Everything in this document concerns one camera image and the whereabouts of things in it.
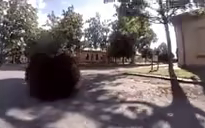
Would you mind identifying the low brown building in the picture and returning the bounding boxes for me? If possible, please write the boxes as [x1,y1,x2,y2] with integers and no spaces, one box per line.
[77,49,109,65]

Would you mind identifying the beige building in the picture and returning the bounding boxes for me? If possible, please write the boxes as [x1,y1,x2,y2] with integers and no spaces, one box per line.
[172,9,205,69]

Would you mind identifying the thin tree trunk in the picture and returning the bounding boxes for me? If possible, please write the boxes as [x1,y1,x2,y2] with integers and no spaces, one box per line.
[156,0,178,81]

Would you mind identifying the row of trees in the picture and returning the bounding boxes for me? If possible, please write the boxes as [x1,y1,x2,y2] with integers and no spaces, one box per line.
[0,0,171,66]

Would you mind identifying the dark round bush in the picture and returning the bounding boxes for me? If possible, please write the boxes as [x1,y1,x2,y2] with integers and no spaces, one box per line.
[24,39,81,102]

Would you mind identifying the concrete kerb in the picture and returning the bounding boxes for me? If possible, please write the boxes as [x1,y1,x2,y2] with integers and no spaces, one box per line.
[124,72,203,84]

